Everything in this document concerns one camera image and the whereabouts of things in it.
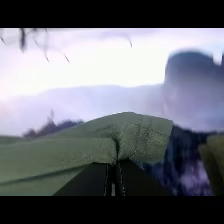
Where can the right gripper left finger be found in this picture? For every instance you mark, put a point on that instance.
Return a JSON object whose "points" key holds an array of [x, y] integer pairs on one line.
{"points": [[90, 181]]}

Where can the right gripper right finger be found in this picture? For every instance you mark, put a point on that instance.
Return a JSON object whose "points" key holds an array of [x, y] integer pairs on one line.
{"points": [[140, 183]]}

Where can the olive green garment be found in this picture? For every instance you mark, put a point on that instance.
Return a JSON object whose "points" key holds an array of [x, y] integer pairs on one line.
{"points": [[215, 160], [66, 156]]}

